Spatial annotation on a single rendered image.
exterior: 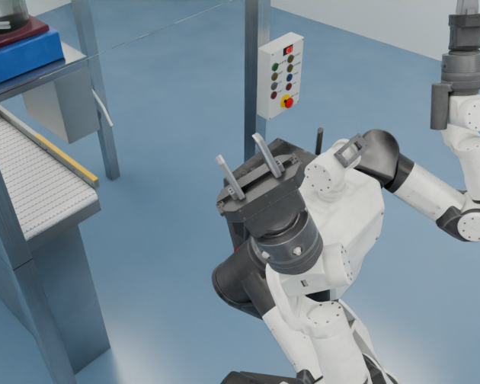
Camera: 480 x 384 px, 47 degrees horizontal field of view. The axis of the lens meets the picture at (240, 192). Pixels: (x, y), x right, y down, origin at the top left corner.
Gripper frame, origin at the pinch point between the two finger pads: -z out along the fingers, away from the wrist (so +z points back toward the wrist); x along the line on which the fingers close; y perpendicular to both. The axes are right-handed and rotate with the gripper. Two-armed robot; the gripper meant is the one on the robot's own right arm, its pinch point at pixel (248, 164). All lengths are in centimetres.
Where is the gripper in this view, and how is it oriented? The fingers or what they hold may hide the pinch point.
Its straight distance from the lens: 71.5
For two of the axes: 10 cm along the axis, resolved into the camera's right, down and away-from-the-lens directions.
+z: 4.0, 6.8, 6.1
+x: 8.6, -5.1, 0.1
